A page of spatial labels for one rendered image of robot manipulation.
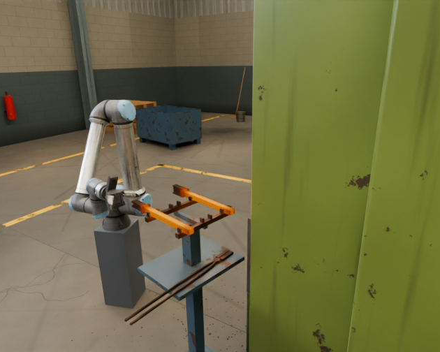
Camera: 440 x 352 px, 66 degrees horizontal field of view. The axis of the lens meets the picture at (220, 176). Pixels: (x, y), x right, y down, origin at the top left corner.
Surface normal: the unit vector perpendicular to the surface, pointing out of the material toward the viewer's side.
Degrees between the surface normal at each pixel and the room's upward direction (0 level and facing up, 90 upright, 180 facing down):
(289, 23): 90
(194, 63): 90
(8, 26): 90
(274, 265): 90
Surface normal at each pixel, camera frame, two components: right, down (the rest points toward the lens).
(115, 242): -0.21, 0.32
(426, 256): -0.64, 0.26
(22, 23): 0.85, 0.16
